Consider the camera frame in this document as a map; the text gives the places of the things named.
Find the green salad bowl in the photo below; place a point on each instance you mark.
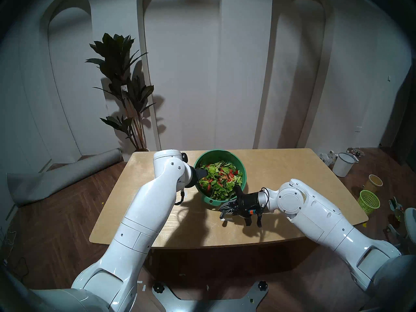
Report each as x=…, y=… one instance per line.
x=208, y=201

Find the white bucket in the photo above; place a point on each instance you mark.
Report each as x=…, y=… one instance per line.
x=343, y=166

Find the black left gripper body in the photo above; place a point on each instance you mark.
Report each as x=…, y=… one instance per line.
x=193, y=177

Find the tan paper bin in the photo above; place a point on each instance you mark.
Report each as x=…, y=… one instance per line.
x=373, y=184

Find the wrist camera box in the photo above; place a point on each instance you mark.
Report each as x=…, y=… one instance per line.
x=184, y=157
x=256, y=214

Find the chopped lettuce tomato salad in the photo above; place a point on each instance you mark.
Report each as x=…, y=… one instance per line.
x=221, y=181

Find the tall dark potted plant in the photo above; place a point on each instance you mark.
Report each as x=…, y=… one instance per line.
x=117, y=61

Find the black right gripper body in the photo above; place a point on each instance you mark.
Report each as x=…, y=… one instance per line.
x=250, y=202

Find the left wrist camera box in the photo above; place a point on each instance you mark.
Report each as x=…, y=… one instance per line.
x=184, y=157

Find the green white floor tools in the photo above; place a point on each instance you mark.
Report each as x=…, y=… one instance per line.
x=396, y=209

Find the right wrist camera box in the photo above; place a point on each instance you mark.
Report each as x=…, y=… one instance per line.
x=256, y=214

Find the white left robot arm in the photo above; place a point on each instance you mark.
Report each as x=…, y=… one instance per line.
x=146, y=217

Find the small floor clutter pile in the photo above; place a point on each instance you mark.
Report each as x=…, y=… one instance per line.
x=356, y=152

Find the rolled grey floor mat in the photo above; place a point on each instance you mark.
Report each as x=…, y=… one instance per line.
x=65, y=175

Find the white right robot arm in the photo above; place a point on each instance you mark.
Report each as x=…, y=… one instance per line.
x=292, y=199

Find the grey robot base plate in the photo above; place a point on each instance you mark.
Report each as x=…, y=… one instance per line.
x=208, y=303

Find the black base knob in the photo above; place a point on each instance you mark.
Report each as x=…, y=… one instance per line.
x=158, y=288
x=262, y=285

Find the white plant label tag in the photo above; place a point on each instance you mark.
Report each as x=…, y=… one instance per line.
x=123, y=88

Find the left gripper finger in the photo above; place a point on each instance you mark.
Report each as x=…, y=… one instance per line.
x=202, y=174

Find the green mesh basket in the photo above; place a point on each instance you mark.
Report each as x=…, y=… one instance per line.
x=369, y=202

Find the white chair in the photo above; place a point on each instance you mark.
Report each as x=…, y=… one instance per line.
x=410, y=220

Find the crumpled plastic trash pile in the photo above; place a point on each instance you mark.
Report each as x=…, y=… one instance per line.
x=326, y=158

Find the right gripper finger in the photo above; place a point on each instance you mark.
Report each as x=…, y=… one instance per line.
x=232, y=204
x=232, y=212

